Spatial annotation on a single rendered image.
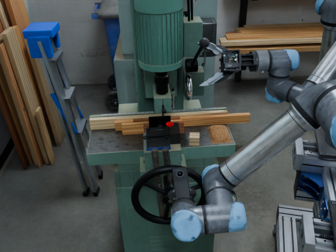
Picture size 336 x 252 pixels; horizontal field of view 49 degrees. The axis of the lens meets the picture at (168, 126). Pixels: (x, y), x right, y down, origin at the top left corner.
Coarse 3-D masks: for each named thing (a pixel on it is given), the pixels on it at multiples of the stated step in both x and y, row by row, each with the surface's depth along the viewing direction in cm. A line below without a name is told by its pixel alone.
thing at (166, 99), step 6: (168, 84) 156; (168, 90) 152; (156, 96) 148; (162, 96) 147; (168, 96) 147; (156, 102) 147; (162, 102) 147; (168, 102) 148; (156, 108) 149; (168, 108) 149
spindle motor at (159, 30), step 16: (144, 0) 123; (160, 0) 122; (176, 0) 125; (144, 16) 126; (160, 16) 125; (176, 16) 128; (144, 32) 130; (160, 32) 128; (176, 32) 131; (144, 48) 134; (160, 48) 132; (176, 48) 134; (144, 64) 137; (160, 64) 135; (176, 64) 137
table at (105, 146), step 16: (112, 128) 159; (192, 128) 158; (96, 144) 149; (112, 144) 149; (128, 144) 149; (208, 144) 148; (224, 144) 147; (96, 160) 146; (112, 160) 147; (128, 160) 148
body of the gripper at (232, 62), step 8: (224, 56) 125; (232, 56) 124; (240, 56) 124; (248, 56) 126; (256, 56) 124; (224, 64) 124; (232, 64) 124; (240, 64) 124; (248, 64) 125; (256, 64) 125; (232, 72) 130
